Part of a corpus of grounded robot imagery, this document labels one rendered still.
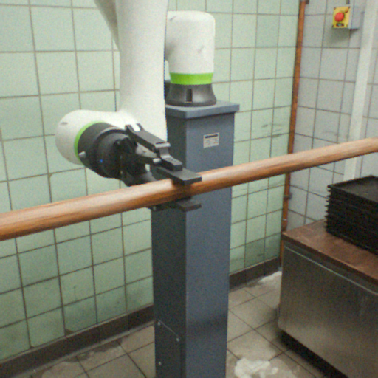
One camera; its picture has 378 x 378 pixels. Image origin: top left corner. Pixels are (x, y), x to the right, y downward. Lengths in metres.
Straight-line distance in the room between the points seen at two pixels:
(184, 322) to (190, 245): 0.27
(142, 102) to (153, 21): 0.16
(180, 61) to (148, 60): 0.35
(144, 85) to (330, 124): 1.60
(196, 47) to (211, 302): 0.80
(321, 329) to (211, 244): 0.77
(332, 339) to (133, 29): 1.48
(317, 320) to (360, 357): 0.21
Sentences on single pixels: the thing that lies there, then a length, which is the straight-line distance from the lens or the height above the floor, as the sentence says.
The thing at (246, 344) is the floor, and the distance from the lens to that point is 2.23.
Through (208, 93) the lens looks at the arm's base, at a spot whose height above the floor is 1.23.
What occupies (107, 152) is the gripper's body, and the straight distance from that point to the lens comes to 0.72.
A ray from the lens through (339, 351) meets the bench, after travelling 1.97.
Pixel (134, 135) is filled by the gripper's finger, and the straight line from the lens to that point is 0.67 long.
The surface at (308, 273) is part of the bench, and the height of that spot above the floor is 0.46.
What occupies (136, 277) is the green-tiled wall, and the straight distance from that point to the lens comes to 2.18.
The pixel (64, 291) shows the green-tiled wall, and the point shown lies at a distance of 2.05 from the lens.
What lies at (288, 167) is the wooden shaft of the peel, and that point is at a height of 1.19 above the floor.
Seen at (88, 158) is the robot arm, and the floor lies 1.19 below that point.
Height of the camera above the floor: 1.39
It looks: 19 degrees down
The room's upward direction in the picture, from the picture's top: straight up
